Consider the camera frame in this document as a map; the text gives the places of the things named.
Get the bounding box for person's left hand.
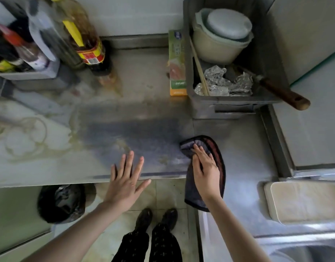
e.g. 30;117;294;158
103;150;151;213

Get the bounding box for person's right hand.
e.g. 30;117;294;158
192;144;221;202

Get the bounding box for dark blue towel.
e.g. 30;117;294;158
179;135;227;213

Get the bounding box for stainless steel sink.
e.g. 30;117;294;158
268;242;335;262

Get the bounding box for large yellow cap oil bottle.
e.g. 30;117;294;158
49;0;113;77

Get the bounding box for red cap sauce bottle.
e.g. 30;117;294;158
0;23;50;71

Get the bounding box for white top oil dispenser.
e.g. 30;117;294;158
25;0;85;70

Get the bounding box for yellow cap soy sauce bottle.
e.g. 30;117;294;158
0;47;16;73

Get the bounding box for black cap spice jars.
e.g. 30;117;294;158
0;35;29;72

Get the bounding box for person's right forearm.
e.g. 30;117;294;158
204;195;271;262

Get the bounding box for person's left forearm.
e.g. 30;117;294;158
23;200;123;262

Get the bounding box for black shoe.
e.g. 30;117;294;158
134;208;154;232
161;208;179;231

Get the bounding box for black patterned trousers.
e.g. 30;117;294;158
111;223;183;262

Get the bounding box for black trash bin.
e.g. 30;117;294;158
37;183;97;225

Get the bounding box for crumpled aluminium foil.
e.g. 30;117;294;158
194;65;254;97

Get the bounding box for white caddy with wooden top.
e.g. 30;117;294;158
263;180;335;226

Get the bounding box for pale wooden chopstick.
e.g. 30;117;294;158
189;39;211;97

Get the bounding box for green yellow wrap box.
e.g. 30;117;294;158
168;29;188;96

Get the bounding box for pale green cabinet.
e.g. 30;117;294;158
0;187;53;257

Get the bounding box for cream lidded pot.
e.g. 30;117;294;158
192;8;254;65

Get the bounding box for deep steel bin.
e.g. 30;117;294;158
183;0;291;120

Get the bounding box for grey perforated plastic tray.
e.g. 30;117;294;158
0;58;61;81

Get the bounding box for grey dark-rimmed cutting board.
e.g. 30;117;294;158
267;0;335;87

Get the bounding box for wooden handle knife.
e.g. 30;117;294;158
232;64;311;111

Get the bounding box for steel wall trim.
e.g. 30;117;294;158
0;75;23;106

